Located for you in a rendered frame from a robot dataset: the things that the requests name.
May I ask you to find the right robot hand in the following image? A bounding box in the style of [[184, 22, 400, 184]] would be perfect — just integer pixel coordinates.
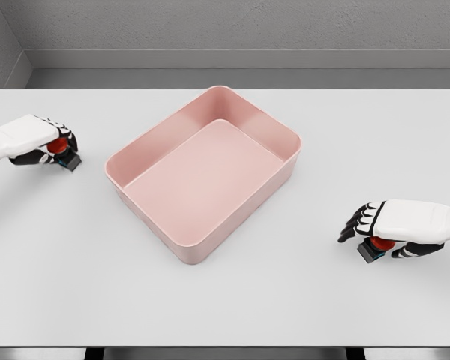
[[337, 199, 450, 260]]

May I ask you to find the red button industrial switch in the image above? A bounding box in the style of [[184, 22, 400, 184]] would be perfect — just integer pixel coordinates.
[[46, 136, 83, 173], [356, 235, 396, 264]]

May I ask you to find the pink rectangular basket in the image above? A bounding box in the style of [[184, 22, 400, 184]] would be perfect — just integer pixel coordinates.
[[103, 85, 302, 266]]

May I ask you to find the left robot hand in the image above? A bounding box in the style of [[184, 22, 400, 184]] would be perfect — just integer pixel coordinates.
[[0, 114, 79, 167]]

